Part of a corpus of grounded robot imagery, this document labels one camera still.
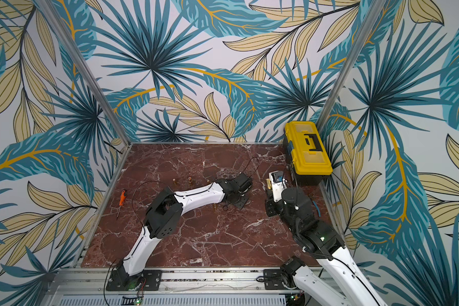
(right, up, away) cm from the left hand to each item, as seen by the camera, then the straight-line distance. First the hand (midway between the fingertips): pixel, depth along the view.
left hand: (240, 202), depth 93 cm
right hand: (+9, +10, -25) cm, 29 cm away
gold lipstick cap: (-35, +11, +7) cm, 37 cm away
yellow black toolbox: (+33, +22, 0) cm, 40 cm away
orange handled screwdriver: (-59, +2, +2) cm, 59 cm away
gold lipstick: (-26, +11, +5) cm, 28 cm away
